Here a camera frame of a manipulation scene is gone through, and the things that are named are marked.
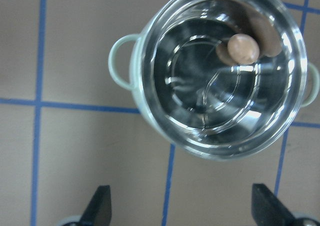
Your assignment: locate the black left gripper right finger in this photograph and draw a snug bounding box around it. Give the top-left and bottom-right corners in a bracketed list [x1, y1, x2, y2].
[251, 183, 296, 226]

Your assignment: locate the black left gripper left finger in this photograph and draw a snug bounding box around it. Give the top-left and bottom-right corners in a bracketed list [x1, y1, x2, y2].
[80, 185, 112, 226]

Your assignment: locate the pale green cooking pot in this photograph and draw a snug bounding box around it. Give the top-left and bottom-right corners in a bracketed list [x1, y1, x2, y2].
[108, 0, 320, 161]

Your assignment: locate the brown egg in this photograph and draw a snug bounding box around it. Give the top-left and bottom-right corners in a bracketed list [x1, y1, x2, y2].
[227, 33, 260, 65]

